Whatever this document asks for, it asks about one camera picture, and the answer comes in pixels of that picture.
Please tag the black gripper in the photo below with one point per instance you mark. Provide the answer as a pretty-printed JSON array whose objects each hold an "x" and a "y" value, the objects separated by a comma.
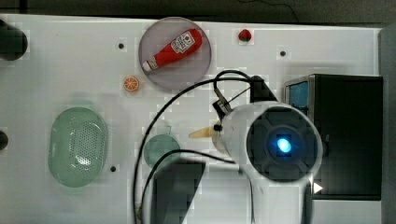
[{"x": 258, "y": 92}]

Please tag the yellow peeled banana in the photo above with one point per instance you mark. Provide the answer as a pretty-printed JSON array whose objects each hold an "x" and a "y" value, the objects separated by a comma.
[{"x": 205, "y": 132}]

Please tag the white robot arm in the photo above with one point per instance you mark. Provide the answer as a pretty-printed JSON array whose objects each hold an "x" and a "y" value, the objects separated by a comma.
[{"x": 277, "y": 147}]

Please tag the green oval strainer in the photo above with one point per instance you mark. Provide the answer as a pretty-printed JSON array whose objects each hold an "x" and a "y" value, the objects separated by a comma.
[{"x": 77, "y": 147}]

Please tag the small red strawberry toy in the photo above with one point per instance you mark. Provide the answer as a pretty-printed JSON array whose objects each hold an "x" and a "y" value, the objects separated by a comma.
[{"x": 245, "y": 35}]

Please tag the grey round plate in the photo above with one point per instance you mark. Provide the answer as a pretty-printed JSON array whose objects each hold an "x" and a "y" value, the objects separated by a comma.
[{"x": 180, "y": 75}]

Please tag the red ketchup bottle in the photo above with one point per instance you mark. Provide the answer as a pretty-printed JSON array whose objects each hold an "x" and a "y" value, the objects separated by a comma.
[{"x": 181, "y": 47}]

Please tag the silver black toaster oven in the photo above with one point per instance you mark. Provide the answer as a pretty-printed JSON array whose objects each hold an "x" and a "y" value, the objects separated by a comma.
[{"x": 348, "y": 113}]

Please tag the green mug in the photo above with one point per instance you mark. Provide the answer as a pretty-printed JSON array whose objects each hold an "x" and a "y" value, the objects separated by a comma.
[{"x": 160, "y": 141}]

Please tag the orange slice toy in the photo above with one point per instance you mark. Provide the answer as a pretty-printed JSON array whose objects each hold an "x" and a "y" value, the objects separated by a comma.
[{"x": 131, "y": 83}]

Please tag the black cylindrical container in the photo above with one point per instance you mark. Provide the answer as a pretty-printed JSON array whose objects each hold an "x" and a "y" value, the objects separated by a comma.
[{"x": 13, "y": 42}]

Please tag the black round pot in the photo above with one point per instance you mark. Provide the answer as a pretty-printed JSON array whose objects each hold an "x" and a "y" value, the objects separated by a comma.
[{"x": 3, "y": 140}]

